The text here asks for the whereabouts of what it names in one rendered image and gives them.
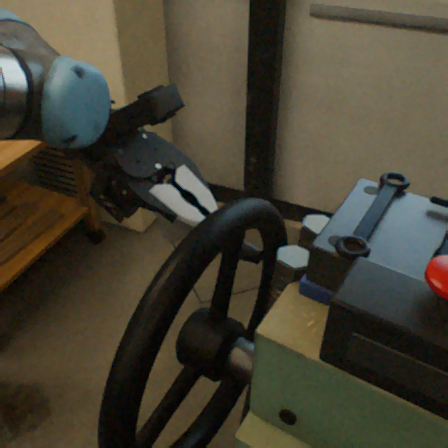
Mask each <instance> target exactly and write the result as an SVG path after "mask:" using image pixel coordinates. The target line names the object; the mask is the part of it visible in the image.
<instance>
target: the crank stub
mask: <svg viewBox="0 0 448 448"><path fill-rule="evenodd" d="M262 257H263V251H262V250H260V249H258V248H257V247H255V246H253V245H252V244H250V243H248V242H246V241H245V240H244V244H243V248H242V252H241V256H240V260H243V261H246V262H251V263H254V264H259V263H260V261H261V260H262Z"/></svg>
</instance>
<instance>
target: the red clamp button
mask: <svg viewBox="0 0 448 448"><path fill-rule="evenodd" d="M425 281H426V283H427V285H428V286H429V287H430V288H431V290H432V291H435V292H436V293H437V294H439V295H440V296H441V297H442V298H444V299H446V300H448V255H440V256H437V257H434V258H433V259H431V260H430V261H429V262H428V264H427V266H426V272H425Z"/></svg>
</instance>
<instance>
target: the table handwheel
mask: <svg viewBox="0 0 448 448"><path fill-rule="evenodd" d="M250 229H256V230H257V231H258V232H259V233H260V236H261V239H262V245H263V267H262V275H261V280H260V285H259V290H258V294H257V298H256V301H255V304H254V308H253V311H252V314H251V317H250V320H249V322H248V325H247V327H246V330H245V325H244V323H242V322H240V321H236V320H234V319H232V318H230V317H228V316H227V315H228V309H229V304H230V300H231V295H232V290H233V285H234V279H235V275H236V271H237V267H238V263H239V259H240V256H241V252H242V248H243V244H244V240H245V233H246V231H247V230H250ZM286 246H289V241H288V233H287V229H286V225H285V222H284V219H283V217H282V215H281V214H280V212H279V211H278V210H277V209H276V208H275V207H274V206H273V205H271V204H270V203H269V202H268V201H266V200H263V199H259V198H254V197H251V198H241V199H237V200H234V201H232V202H229V203H227V204H225V205H223V206H222V207H220V208H219V209H217V210H214V211H213V212H211V213H210V214H209V215H207V216H206V217H205V218H204V219H202V220H201V221H200V222H199V223H198V225H197V226H196V227H195V228H194V229H193V230H192V231H191V232H190V233H188V234H187V235H186V236H185V237H184V238H183V239H182V240H181V241H180V243H179V244H178V245H177V246H176V247H175V250H174V251H173V252H172V254H171V255H170V256H168V258H167V259H166V260H165V262H164V263H163V265H162V266H161V267H160V269H159V270H158V272H157V273H156V275H155V276H154V278H153V280H152V281H151V283H150V285H149V286H148V288H147V289H146V291H145V293H144V295H143V296H142V298H141V299H140V301H139V302H138V304H137V306H136V308H135V312H134V314H133V316H132V317H131V319H130V321H129V323H128V325H127V327H126V329H125V331H124V334H123V336H122V337H121V340H120V342H119V347H118V349H117V352H116V354H115V356H114V359H113V362H112V365H111V368H110V371H109V373H108V376H107V379H106V383H105V389H104V393H103V397H102V402H101V406H100V412H99V419H98V430H97V443H98V448H151V447H152V446H153V444H154V443H155V441H156V440H157V439H158V437H159V436H160V434H161V433H162V431H163V430H164V428H165V426H166V425H167V423H168V421H169V420H170V418H171V417H172V415H173V414H174V413H175V411H177V409H178V408H179V407H180V405H181V404H182V402H183V400H184V398H185V397H186V395H188V394H189V392H190V391H191V389H192V388H193V387H194V385H195V384H196V382H197V381H198V380H199V378H201V376H203V377H204V378H208V379H210V380H212V381H213V382H217V381H220V380H222V381H221V383H220V384H219V386H218V388H217V389H216V391H215V393H214V394H213V396H211V398H210V399H209V401H208V402H207V404H206V405H205V407H204V408H203V411H202V412H201V413H200V414H199V415H198V416H197V418H196V419H195V420H194V422H193V423H192V424H191V425H190V426H189V427H188V428H187V429H186V430H185V432H184V433H183V434H182V435H181V436H180V437H179V438H178V439H177V440H176V441H175V442H173V443H172V444H171V445H169V446H168V447H167V448H205V447H206V446H207V445H208V444H209V443H210V442H211V440H212V439H213V438H214V436H215V435H216V434H217V432H218V431H219V429H220V428H222V426H223V425H224V422H225V420H226V418H227V417H228V415H229V414H230V413H231V411H232V410H233V408H234V406H235V405H236V403H237V401H238V400H239V398H240V396H241V395H242V393H243V392H244V388H245V386H246V384H247V385H248V382H249V378H250V373H251V368H252V363H253V350H254V336H255V330H256V328H257V327H258V326H259V324H260V323H261V322H262V320H263V319H264V313H265V307H266V306H267V302H266V301H267V300H268V293H269V289H268V288H269V287H270V281H271V279H272V274H273V272H274V271H273V267H274V266H275V259H276V258H277V252H278V250H279V248H282V247H286ZM221 252H222V257H221V263H220V268H219V273H218V277H217V280H216V284H215V288H214V293H213V297H212V300H211V304H210V307H208V306H204V307H202V308H200V309H198V310H196V311H195V312H193V313H192V314H191V315H190V316H189V317H188V318H187V319H186V320H185V321H184V323H183V325H182V326H181V328H180V330H179V333H178V338H177V341H176V354H177V359H178V361H179V362H180V364H182V365H184V366H183V368H182V369H181V372H180V374H179V375H178V377H176V379H175V380H174V382H173V383H172V385H171V386H170V388H169V389H168V391H167V392H166V393H165V394H164V396H163V397H162V398H163V399H162V400H161V402H160V403H159V405H158V406H157V408H156V409H154V411H153V412H152V414H151V415H150V416H149V418H148V419H147V420H146V423H145V424H144V425H143V426H142V428H141V429H140V430H139V432H138V433H137V434H136V430H137V423H138V416H139V411H140V408H141V404H142V400H143V393H144V390H145V387H146V384H147V381H148V378H149V375H150V374H151V371H152V368H153V366H154V363H155V360H156V358H157V357H158V354H159V350H160V347H161V345H162V343H163V341H164V339H165V337H166V335H167V333H168V331H169V329H170V327H171V325H172V323H173V321H174V320H175V319H176V317H177V313H178V311H179V309H180V308H181V306H182V304H183V302H184V301H185V300H186V298H187V297H188V295H189V294H190V292H191V290H192V289H193V287H194V286H195V284H196V283H197V281H198V280H199V278H200V277H201V275H202V274H203V273H204V271H205V270H206V269H207V267H208V266H209V265H210V263H211V262H212V261H213V260H214V259H215V257H216V256H218V255H219V254H220V253H221Z"/></svg>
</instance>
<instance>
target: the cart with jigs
mask: <svg viewBox="0 0 448 448"><path fill-rule="evenodd" d="M48 145H49V144H48V142H44V141H38V140H20V141H0V293H1V291H2V290H4V289H5V288H7V287H8V286H9V285H10V284H11V283H12V282H14V280H15V279H16V278H17V277H18V276H19V275H20V274H21V273H23V272H24V271H26V270H27V269H28V268H29V266H30V265H32V264H33V263H34V262H35V261H36V260H37V259H38V258H39V257H40V256H42V255H43V254H44V253H45V252H46V251H47V250H48V249H49V248H51V247H52V246H53V245H54V244H55V243H56V242H57V241H58V240H59V239H60V238H61V237H62V236H63V235H64V234H65V233H67V232H68V231H70V230H71V229H72V228H73V227H74V226H75V225H76V224H77V222H79V221H80V220H81V219H82V218H84V222H85V226H86V229H87V235H88V237H89V238H90V240H92V241H93V242H94V243H97V244H99V243H101V242H102V241H103V240H104V239H105V234H104V233H103V231H102V230H101V229H100V227H101V226H102V222H101V217H100V212H99V208H98V203H97V202H96V201H95V200H94V199H93V198H92V197H91V196H90V195H89V194H88V193H89V191H90V189H91V186H92V183H93V180H94V179H93V174H92V171H91V170H90V169H89V168H88V167H86V166H85V165H84V164H83V163H82V162H81V161H80V160H79V158H76V159H74V160H73V161H71V165H72V169H73V173H74V177H75V181H76V185H77V190H78V191H77V193H78V198H77V197H73V196H70V195H66V194H63V193H57V192H53V191H50V190H47V189H44V188H41V187H37V186H34V185H30V184H28V183H24V182H21V181H17V180H15V179H12V178H5V177H3V176H5V175H6V174H8V173H9V172H11V171H12V170H14V169H15V168H16V167H17V166H19V165H20V164H22V163H23V162H25V161H26V160H28V159H29V158H31V157H33V156H34V155H36V154H37V153H39V152H40V151H42V150H43V149H45V148H46V147H47V146H48Z"/></svg>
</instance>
